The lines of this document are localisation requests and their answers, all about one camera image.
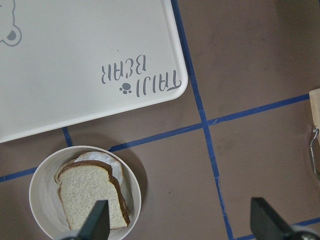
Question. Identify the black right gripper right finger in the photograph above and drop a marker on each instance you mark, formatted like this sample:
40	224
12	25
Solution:
267	224

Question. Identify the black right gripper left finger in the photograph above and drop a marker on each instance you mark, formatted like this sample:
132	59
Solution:
97	224

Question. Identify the bread slice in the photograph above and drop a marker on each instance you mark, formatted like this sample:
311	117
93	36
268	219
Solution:
82	184

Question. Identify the white round plate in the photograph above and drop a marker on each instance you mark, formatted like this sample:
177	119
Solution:
47	208

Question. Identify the fried egg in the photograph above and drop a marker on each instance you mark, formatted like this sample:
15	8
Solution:
115	164

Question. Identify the bamboo cutting board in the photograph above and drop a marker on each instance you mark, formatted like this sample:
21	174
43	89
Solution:
314	97

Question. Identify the cream bear serving tray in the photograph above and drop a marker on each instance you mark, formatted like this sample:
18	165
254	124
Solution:
64	62

